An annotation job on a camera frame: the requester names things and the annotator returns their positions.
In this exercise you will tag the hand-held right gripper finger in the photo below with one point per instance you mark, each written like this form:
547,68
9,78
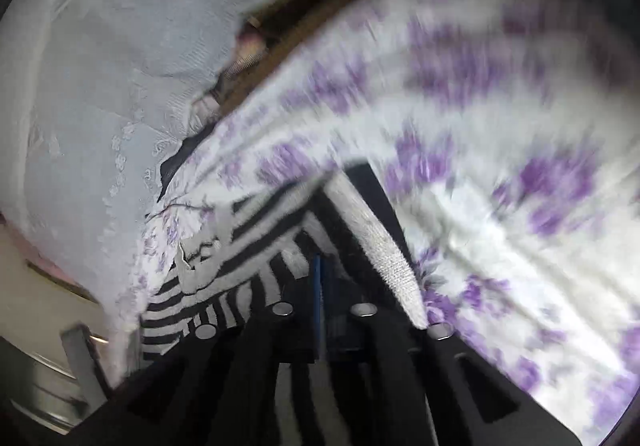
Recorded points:
315,286
326,291

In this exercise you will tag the black and white striped garment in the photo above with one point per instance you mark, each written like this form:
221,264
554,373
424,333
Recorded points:
240,246

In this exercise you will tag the purple floral bed sheet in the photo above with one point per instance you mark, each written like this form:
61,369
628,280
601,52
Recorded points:
500,251

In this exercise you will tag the dark blue cloth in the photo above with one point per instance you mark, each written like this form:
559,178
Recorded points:
175,161

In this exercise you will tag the grey metal bar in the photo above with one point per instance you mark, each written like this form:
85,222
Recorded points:
82,356

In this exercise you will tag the pink patterned cloth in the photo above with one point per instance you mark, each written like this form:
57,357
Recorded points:
247,48

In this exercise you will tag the white lace cover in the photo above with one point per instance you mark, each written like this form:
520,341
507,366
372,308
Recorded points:
125,51

